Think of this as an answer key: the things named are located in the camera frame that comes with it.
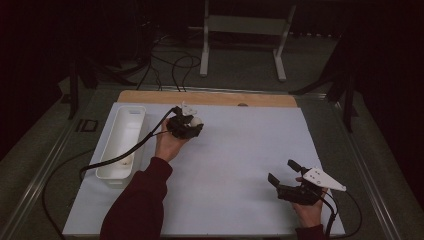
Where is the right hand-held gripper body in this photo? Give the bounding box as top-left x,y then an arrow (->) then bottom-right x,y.
276,166 -> 347,206

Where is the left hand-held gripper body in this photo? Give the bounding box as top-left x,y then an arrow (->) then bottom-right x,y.
166,101 -> 198,140

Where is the white plastic bin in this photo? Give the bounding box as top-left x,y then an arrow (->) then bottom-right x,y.
95,105 -> 148,190

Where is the person's right hand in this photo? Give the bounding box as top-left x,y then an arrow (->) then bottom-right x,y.
291,188 -> 329,229

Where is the person's left hand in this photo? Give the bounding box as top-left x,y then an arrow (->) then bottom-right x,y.
154,119 -> 190,164

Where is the white table sheet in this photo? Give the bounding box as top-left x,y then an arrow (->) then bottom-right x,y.
62,101 -> 346,238

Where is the black stand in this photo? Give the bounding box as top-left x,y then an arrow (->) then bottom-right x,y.
289,33 -> 360,134
60,49 -> 138,121

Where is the white metal stand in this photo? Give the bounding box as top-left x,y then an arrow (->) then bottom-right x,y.
199,0 -> 297,83

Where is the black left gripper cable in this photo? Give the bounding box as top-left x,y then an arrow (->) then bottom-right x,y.
78,106 -> 178,184

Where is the thick black right gripper cable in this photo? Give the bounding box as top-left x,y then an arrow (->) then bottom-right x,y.
319,191 -> 338,240

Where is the looped black cable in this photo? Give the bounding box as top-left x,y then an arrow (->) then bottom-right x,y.
171,54 -> 202,93

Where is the thin black right gripper cable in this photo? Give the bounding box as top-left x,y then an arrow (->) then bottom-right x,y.
334,191 -> 364,240

